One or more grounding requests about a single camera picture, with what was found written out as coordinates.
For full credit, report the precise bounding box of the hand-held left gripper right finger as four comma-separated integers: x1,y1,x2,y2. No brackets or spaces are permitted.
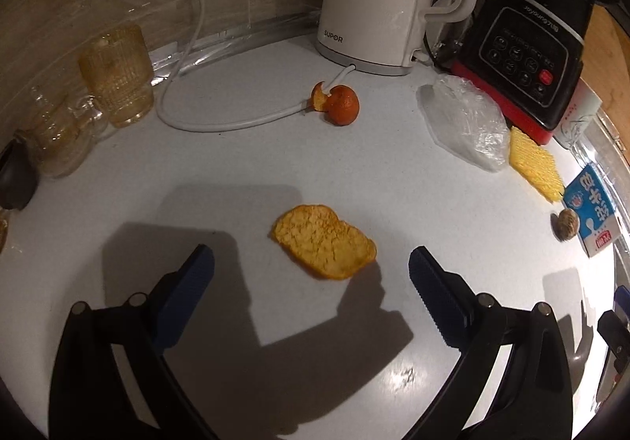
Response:
408,246,574,440

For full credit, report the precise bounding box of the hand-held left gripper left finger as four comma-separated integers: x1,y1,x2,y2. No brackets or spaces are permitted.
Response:
49,244,215,440

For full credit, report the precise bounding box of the orange peel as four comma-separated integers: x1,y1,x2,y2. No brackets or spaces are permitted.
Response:
270,204,378,280

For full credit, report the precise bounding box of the blue and white milk carton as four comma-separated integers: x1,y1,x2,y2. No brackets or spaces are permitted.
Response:
562,163,620,258

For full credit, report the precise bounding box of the yellow sponge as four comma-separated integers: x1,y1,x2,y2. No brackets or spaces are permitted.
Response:
508,126,566,202

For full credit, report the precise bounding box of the clear plastic bag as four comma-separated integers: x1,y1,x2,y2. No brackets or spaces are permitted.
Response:
418,73,511,173

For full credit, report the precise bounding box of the white printed mug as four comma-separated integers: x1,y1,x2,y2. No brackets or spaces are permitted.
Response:
554,78,604,150

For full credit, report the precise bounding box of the dark ceramic cup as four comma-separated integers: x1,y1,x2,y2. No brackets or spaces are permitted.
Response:
0,137,41,210

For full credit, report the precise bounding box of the small orange fruit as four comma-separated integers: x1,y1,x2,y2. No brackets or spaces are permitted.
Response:
310,82,360,126

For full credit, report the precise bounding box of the wooden cutting board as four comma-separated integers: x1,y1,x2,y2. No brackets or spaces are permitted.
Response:
588,2,630,126

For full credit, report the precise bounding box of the black and red blender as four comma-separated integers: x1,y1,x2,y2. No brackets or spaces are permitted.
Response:
452,0,601,146

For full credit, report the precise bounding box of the white power cable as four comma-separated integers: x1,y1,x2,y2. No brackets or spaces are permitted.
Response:
27,0,356,132

